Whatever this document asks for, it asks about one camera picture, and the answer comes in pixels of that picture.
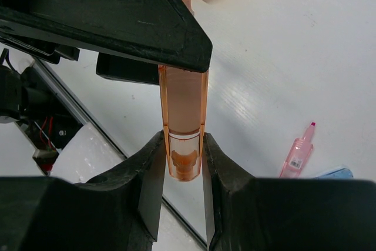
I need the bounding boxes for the white foam board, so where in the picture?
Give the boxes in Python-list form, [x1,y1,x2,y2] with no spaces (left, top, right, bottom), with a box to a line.
[50,123,124,183]

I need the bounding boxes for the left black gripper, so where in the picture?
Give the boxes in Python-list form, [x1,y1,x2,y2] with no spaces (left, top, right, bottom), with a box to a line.
[1,0,213,85]

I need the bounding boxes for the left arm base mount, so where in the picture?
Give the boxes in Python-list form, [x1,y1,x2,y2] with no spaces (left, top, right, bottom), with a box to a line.
[20,59,126,173]

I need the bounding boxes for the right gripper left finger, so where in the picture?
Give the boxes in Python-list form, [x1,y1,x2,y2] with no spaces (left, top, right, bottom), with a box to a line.
[1,132,165,250]

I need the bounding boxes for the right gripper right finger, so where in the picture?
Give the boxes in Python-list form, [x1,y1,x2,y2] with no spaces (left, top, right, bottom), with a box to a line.
[202,133,375,250]

